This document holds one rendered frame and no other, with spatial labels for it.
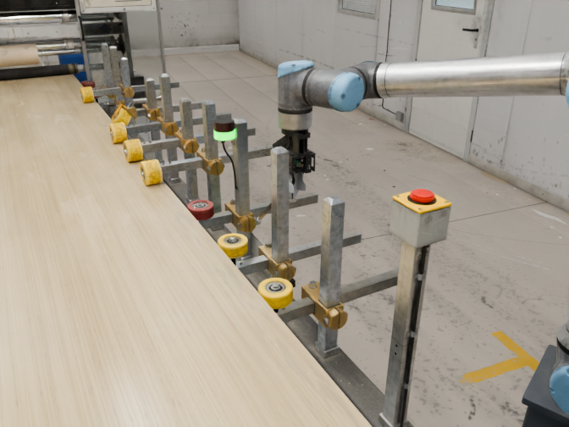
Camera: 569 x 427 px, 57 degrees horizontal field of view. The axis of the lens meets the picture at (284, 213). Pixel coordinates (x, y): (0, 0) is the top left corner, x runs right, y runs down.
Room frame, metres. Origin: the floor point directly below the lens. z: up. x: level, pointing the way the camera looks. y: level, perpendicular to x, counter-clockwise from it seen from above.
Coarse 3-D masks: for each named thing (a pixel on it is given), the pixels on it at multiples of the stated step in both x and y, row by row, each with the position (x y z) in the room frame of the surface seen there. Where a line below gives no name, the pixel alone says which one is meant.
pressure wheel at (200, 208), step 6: (192, 204) 1.44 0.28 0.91; (198, 204) 1.43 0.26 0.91; (204, 204) 1.45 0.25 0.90; (210, 204) 1.44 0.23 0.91; (192, 210) 1.40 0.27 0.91; (198, 210) 1.40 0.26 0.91; (204, 210) 1.40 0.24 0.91; (210, 210) 1.41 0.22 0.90; (198, 216) 1.40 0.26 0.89; (204, 216) 1.40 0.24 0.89; (210, 216) 1.41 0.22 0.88
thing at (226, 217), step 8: (312, 192) 1.63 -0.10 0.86; (296, 200) 1.58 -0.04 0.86; (304, 200) 1.59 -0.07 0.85; (312, 200) 1.61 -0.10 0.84; (256, 208) 1.51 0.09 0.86; (264, 208) 1.52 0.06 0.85; (216, 216) 1.45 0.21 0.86; (224, 216) 1.46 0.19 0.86; (232, 216) 1.47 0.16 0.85; (256, 216) 1.51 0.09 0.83; (200, 224) 1.42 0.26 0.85; (208, 224) 1.43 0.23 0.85; (216, 224) 1.44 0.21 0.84
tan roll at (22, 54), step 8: (0, 48) 3.25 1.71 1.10; (8, 48) 3.26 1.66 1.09; (16, 48) 3.28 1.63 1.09; (24, 48) 3.30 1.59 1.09; (32, 48) 3.32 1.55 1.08; (72, 48) 3.47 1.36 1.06; (80, 48) 3.49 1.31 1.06; (0, 56) 3.22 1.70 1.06; (8, 56) 3.24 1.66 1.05; (16, 56) 3.26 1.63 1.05; (24, 56) 3.28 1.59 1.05; (32, 56) 3.30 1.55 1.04; (40, 56) 3.37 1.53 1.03; (0, 64) 3.23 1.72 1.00; (8, 64) 3.26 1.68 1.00; (16, 64) 3.28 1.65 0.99; (24, 64) 3.31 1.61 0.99
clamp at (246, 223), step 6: (228, 204) 1.52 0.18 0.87; (234, 210) 1.47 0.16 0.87; (234, 216) 1.46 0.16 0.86; (240, 216) 1.43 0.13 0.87; (246, 216) 1.44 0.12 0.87; (252, 216) 1.45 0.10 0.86; (234, 222) 1.46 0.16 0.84; (240, 222) 1.42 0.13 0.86; (246, 222) 1.42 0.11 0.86; (252, 222) 1.43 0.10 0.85; (240, 228) 1.42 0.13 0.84; (246, 228) 1.42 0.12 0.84; (252, 228) 1.42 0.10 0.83
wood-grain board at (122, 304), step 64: (0, 128) 2.25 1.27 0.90; (64, 128) 2.25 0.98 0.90; (0, 192) 1.54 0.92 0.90; (64, 192) 1.54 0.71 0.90; (128, 192) 1.54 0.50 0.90; (0, 256) 1.14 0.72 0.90; (64, 256) 1.14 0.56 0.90; (128, 256) 1.14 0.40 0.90; (192, 256) 1.14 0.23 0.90; (0, 320) 0.88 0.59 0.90; (64, 320) 0.88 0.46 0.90; (128, 320) 0.88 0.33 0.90; (192, 320) 0.88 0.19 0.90; (256, 320) 0.88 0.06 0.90; (0, 384) 0.70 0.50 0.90; (64, 384) 0.70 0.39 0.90; (128, 384) 0.70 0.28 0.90; (192, 384) 0.70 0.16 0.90; (256, 384) 0.70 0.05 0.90; (320, 384) 0.70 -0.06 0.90
